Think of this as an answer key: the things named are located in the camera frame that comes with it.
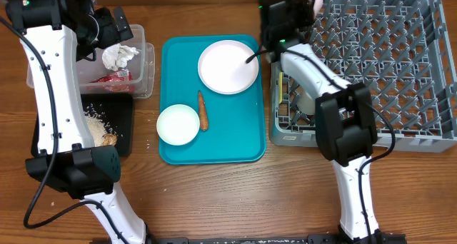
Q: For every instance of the white napkin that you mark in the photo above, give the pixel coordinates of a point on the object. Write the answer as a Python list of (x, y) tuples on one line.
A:
[(118, 56)]

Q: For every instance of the pile of rice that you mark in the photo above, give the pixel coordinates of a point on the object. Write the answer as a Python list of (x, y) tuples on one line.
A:
[(98, 122)]

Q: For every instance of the large white plate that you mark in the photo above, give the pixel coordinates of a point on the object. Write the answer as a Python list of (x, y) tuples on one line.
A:
[(223, 69)]

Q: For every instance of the teal plastic tray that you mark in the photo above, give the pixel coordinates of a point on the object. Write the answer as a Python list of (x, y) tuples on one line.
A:
[(237, 129)]

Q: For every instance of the white paper cup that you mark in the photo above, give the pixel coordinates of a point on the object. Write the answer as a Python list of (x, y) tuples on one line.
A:
[(305, 104)]

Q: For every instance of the red snack wrapper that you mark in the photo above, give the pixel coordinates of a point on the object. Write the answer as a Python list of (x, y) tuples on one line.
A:
[(118, 81)]

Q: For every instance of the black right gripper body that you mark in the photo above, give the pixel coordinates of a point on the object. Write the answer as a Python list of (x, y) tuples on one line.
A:
[(297, 12)]

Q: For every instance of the grey dishwasher rack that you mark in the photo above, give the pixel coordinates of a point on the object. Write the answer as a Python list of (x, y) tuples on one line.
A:
[(400, 49)]

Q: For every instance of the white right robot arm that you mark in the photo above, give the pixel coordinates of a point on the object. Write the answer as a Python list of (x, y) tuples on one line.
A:
[(343, 113)]

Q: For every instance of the clear plastic bin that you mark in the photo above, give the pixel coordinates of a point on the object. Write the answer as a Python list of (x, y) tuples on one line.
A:
[(142, 67)]

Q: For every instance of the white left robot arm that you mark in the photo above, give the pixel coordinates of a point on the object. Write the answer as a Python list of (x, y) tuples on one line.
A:
[(55, 35)]

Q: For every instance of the yellow plastic spoon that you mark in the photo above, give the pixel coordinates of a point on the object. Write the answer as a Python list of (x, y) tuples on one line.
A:
[(280, 87)]

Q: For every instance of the white bowl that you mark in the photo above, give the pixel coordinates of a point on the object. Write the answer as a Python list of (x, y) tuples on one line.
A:
[(178, 125)]

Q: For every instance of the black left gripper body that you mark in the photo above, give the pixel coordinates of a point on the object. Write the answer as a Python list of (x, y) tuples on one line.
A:
[(108, 34)]

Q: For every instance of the brown food lump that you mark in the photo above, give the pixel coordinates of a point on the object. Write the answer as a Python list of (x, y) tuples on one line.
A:
[(109, 139)]

